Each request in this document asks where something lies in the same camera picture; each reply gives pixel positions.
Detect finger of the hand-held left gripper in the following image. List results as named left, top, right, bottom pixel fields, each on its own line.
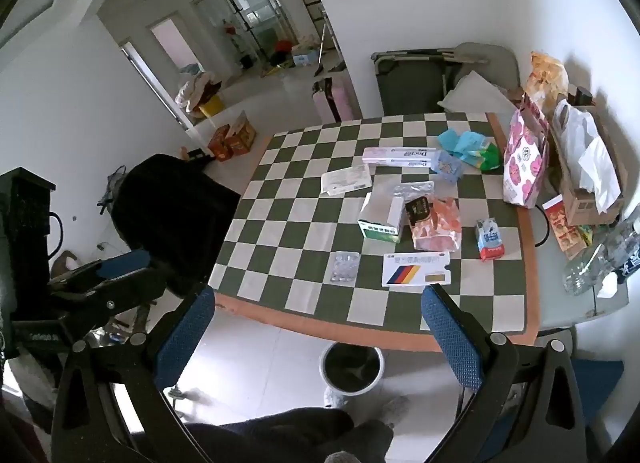
left=48, top=249, right=152, bottom=296
left=50, top=268, right=168, bottom=339

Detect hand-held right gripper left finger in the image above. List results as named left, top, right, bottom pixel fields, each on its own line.
left=52, top=286, right=217, bottom=450

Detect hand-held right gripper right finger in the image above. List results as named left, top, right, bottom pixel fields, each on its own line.
left=421, top=285, right=591, bottom=463

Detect white trash bin black liner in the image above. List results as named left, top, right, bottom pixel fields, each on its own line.
left=320, top=341, right=386, bottom=396

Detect white toothpaste box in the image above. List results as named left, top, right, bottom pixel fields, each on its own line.
left=362, top=147, right=440, bottom=166

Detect black chair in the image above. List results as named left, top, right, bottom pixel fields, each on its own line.
left=111, top=154, right=242, bottom=294

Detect white box with striped mark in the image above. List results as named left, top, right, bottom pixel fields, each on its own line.
left=381, top=252, right=452, bottom=288

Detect grey fuzzy slipper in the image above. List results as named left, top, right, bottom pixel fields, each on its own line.
left=372, top=395, right=411, bottom=426
left=324, top=385, right=351, bottom=409

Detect small blue red carton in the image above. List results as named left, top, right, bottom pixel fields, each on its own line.
left=474, top=218, right=503, bottom=262

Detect orange clear snack bag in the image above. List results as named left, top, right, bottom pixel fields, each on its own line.
left=409, top=197, right=463, bottom=251

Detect silver pill blister pack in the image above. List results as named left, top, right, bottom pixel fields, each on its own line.
left=327, top=251, right=361, bottom=286

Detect black snack packet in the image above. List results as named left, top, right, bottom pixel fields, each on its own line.
left=404, top=195, right=433, bottom=226

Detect white green medicine box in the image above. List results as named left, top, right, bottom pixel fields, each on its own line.
left=357, top=191, right=405, bottom=244

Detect person's dark trousers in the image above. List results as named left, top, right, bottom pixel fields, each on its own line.
left=135, top=407, right=396, bottom=463

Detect clear plastic bottle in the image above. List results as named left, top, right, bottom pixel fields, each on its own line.
left=562, top=238, right=617, bottom=296
left=605, top=208, right=640, bottom=285

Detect blue stool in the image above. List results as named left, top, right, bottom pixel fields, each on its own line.
left=570, top=358, right=626, bottom=426

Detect orange cardboard box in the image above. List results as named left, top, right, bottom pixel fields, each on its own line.
left=225, top=110, right=257, bottom=156
left=209, top=125, right=236, bottom=162

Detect red snack box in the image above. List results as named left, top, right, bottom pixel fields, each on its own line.
left=542, top=195, right=588, bottom=259

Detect clear plastic blister wrapper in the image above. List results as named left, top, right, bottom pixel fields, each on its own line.
left=372, top=180, right=436, bottom=201

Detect green white checkered tablecloth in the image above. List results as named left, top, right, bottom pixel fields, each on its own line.
left=207, top=112, right=542, bottom=340

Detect small blue patterned packet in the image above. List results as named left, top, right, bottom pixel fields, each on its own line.
left=431, top=150, right=464, bottom=184

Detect yellow bin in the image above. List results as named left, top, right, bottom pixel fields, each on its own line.
left=197, top=94, right=225, bottom=118

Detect green plastic packet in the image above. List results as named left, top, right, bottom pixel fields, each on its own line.
left=480, top=142, right=503, bottom=174

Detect brown cardboard box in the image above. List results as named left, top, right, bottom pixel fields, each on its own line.
left=550, top=93, right=626, bottom=228

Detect white plastic flat packet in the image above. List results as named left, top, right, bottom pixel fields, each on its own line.
left=320, top=165, right=373, bottom=196

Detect light blue plastic packet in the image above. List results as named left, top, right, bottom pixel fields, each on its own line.
left=457, top=132, right=493, bottom=164

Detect pink floral paper bag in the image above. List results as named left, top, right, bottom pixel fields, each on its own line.
left=502, top=93, right=551, bottom=208

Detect white plastic bag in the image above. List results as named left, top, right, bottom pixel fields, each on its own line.
left=552, top=99, right=622, bottom=214

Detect white paper sheet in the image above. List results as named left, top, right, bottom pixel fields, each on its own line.
left=438, top=70, right=518, bottom=116

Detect dark green folding cot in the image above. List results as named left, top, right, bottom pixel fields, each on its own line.
left=371, top=49, right=458, bottom=116

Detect pink suitcase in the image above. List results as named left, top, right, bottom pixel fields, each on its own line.
left=312, top=74, right=362, bottom=124

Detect grey chair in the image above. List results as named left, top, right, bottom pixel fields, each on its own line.
left=452, top=43, right=521, bottom=94

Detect black cable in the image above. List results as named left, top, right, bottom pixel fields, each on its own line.
left=529, top=203, right=551, bottom=249

